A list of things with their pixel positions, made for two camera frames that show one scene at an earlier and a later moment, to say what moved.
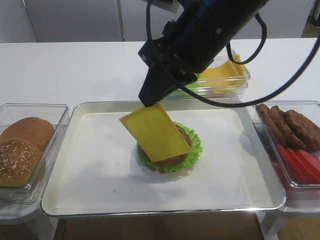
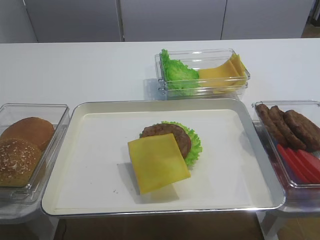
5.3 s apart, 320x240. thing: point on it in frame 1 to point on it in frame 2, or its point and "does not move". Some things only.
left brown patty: [271, 122] does not move
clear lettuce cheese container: [224, 79] does not move
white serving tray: [96, 169] does not move
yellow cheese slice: [154, 130] to [157, 162]
